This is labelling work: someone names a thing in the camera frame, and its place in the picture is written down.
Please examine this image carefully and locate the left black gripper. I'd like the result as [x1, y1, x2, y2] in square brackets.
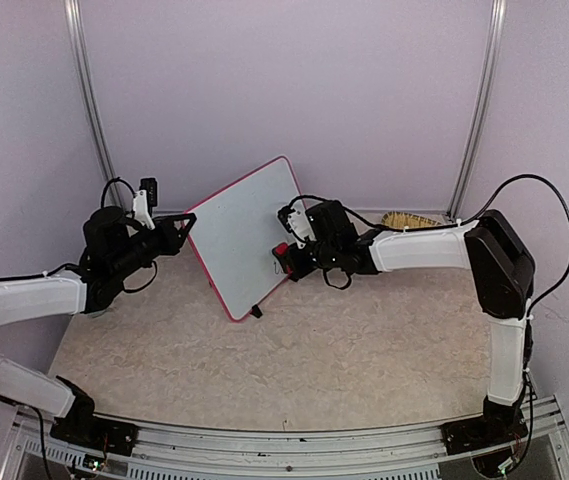
[111, 214, 196, 280]

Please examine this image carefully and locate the red black whiteboard eraser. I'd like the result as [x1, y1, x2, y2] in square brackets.
[272, 242, 289, 260]

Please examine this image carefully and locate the pink framed whiteboard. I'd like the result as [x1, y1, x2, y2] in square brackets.
[187, 156, 301, 322]

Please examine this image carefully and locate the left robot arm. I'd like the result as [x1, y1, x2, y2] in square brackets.
[0, 206, 196, 445]

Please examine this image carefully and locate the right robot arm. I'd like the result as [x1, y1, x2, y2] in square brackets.
[272, 200, 535, 444]

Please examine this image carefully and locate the woven bamboo tray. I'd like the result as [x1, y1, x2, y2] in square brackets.
[381, 211, 442, 230]

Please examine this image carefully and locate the light blue mug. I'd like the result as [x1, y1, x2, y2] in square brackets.
[85, 308, 109, 318]

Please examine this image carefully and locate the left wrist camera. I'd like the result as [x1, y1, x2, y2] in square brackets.
[132, 177, 158, 230]

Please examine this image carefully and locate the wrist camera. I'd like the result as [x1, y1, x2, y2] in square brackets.
[132, 177, 158, 230]
[277, 205, 315, 250]

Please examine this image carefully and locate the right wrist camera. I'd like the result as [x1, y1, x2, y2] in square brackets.
[277, 205, 315, 250]

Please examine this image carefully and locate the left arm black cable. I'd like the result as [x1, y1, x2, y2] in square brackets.
[99, 177, 160, 294]

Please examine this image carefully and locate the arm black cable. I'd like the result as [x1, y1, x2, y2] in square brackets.
[286, 173, 569, 321]
[99, 177, 160, 294]

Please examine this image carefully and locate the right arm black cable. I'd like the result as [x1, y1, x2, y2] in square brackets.
[286, 173, 569, 321]

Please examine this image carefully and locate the left aluminium corner post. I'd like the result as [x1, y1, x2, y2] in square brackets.
[63, 0, 115, 181]

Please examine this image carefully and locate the aluminium corner post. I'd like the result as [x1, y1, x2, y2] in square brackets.
[63, 0, 115, 181]
[446, 0, 508, 219]

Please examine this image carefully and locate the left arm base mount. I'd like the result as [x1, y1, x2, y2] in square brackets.
[50, 376, 138, 457]

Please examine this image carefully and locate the front aluminium rail frame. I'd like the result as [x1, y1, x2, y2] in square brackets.
[0, 397, 569, 479]

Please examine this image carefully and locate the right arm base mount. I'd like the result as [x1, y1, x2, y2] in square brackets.
[440, 397, 528, 455]

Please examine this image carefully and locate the right aluminium corner post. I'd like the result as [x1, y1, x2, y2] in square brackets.
[446, 0, 508, 219]

